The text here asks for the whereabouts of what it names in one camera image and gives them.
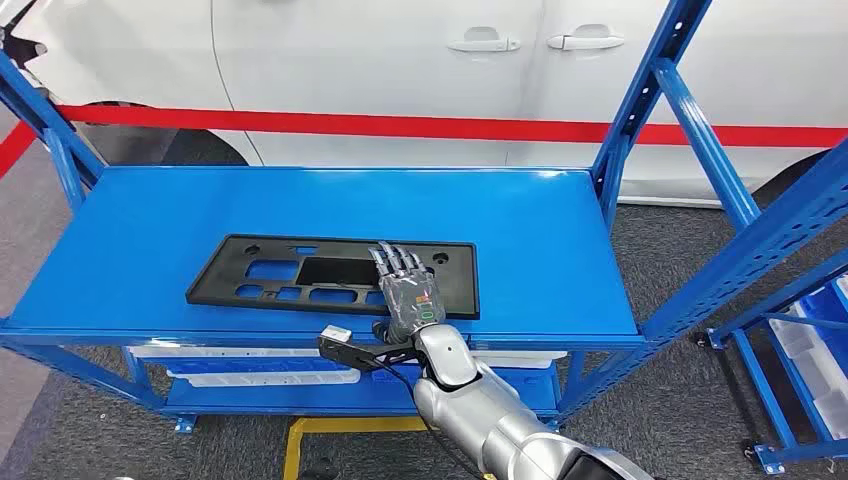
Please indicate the black plastic panel part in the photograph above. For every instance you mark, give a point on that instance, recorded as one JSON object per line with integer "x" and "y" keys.
{"x": 225, "y": 285}

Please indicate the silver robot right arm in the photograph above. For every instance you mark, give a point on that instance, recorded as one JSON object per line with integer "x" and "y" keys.
{"x": 490, "y": 411}

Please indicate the blue rack on castors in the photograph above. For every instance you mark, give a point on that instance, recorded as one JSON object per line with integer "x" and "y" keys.
{"x": 762, "y": 391}

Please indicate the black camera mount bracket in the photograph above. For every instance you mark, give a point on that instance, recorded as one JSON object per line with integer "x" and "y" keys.
{"x": 358, "y": 354}

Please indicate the yellow floor tape marking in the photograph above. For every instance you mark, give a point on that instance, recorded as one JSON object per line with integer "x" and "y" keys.
{"x": 291, "y": 457}

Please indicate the white car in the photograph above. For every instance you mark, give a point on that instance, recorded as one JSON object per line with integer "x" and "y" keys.
{"x": 364, "y": 66}

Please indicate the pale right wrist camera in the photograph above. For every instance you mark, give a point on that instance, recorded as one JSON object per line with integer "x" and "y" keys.
{"x": 336, "y": 333}

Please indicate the long red barrier belt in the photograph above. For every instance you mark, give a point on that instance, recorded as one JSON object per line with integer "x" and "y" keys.
{"x": 397, "y": 124}

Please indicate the short red barrier belt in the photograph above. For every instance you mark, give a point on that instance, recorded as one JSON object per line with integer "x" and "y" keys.
{"x": 13, "y": 152}

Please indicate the blue metal shelf rack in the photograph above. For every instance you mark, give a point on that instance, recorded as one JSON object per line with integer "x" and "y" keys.
{"x": 199, "y": 212}

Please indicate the black car tyre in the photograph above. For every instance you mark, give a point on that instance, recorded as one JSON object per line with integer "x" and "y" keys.
{"x": 788, "y": 179}
{"x": 132, "y": 142}

